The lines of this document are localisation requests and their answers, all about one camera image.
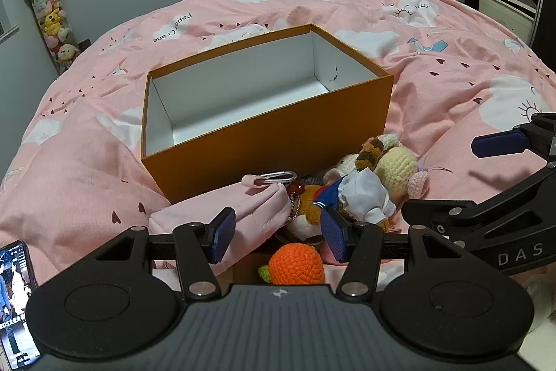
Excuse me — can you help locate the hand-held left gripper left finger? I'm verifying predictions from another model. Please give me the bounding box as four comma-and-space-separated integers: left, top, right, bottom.
92, 207, 237, 298

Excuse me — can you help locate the cream crochet bunny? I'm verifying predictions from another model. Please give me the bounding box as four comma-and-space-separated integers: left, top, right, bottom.
326, 133, 452, 207

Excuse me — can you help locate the white storage box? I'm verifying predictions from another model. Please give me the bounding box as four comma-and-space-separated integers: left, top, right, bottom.
477, 0, 538, 46

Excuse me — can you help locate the pink pompom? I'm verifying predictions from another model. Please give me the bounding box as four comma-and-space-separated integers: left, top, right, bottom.
320, 241, 346, 265

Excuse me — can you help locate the yellow plush doll blue outfit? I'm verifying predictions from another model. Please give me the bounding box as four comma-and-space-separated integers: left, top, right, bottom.
289, 138, 398, 245

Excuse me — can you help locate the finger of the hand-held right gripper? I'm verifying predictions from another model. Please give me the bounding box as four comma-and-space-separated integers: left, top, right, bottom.
401, 166, 556, 244
471, 112, 556, 169

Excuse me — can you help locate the orange crochet fruit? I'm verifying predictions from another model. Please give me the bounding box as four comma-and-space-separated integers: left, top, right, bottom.
258, 243, 326, 285

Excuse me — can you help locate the smartphone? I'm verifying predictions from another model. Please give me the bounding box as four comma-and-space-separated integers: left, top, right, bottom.
0, 240, 42, 370

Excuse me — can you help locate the clear tube of plush toys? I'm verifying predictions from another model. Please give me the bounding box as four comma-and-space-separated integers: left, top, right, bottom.
19, 0, 84, 76

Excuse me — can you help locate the pink printed duvet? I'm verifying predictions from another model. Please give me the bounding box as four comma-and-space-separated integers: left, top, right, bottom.
0, 0, 556, 311

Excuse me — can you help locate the pink fabric pouch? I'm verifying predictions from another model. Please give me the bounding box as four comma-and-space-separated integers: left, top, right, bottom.
149, 170, 301, 242

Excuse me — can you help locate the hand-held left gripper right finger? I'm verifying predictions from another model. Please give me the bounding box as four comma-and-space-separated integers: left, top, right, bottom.
320, 207, 468, 298

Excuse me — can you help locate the white cardboard box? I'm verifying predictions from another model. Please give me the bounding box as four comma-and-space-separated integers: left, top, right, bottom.
140, 23, 395, 204

